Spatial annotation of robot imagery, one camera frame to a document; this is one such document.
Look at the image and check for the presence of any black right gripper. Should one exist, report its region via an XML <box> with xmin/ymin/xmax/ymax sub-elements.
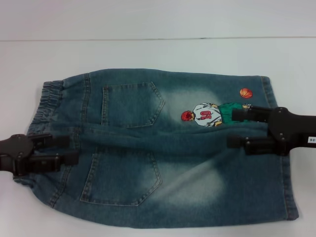
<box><xmin>226</xmin><ymin>105</ymin><xmax>316</xmax><ymax>157</ymax></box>

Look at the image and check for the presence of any blue denim shorts basketball embroidery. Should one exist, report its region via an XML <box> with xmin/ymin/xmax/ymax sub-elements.
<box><xmin>13</xmin><ymin>68</ymin><xmax>301</xmax><ymax>215</ymax></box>

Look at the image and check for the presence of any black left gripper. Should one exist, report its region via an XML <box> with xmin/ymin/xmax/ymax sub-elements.
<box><xmin>0</xmin><ymin>133</ymin><xmax>80</xmax><ymax>177</ymax></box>

